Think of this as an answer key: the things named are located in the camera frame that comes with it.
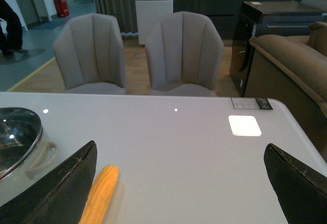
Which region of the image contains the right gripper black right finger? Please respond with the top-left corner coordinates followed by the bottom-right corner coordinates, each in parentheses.
top-left (264, 143), bottom-right (326, 223)

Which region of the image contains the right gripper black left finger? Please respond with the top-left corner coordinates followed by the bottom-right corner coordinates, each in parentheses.
top-left (1, 141), bottom-right (97, 223)

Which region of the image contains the yellow corn cob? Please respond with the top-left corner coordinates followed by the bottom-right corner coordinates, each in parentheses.
top-left (79, 165), bottom-right (119, 223)

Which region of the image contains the glass pot lid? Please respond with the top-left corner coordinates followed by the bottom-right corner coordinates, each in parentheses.
top-left (1, 107), bottom-right (42, 179)

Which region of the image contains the white electric cooking pot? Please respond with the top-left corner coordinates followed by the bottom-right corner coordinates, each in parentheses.
top-left (1, 118), bottom-right (59, 205)

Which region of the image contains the table label sticker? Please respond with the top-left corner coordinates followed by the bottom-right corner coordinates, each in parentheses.
top-left (231, 97), bottom-right (273, 110)

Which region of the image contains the brown sofa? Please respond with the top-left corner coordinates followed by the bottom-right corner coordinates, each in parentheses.
top-left (244, 22), bottom-right (326, 154)

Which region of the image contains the left beige upholstered chair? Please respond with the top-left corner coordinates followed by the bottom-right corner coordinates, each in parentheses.
top-left (53, 13), bottom-right (127, 95)

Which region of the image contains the beige upholstered chair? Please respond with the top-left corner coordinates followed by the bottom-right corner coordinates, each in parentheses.
top-left (53, 13), bottom-right (127, 95)
top-left (145, 11), bottom-right (224, 97)

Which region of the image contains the person in black clothes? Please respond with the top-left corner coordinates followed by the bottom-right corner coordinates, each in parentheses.
top-left (1, 0), bottom-right (29, 57)

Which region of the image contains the right beige upholstered chair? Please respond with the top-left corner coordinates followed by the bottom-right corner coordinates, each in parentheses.
top-left (145, 11), bottom-right (224, 97)

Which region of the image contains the red fire extinguisher box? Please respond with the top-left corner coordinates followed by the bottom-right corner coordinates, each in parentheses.
top-left (53, 0), bottom-right (69, 18)

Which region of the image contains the grey curtain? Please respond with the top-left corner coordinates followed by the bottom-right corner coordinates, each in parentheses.
top-left (94, 0), bottom-right (138, 34)

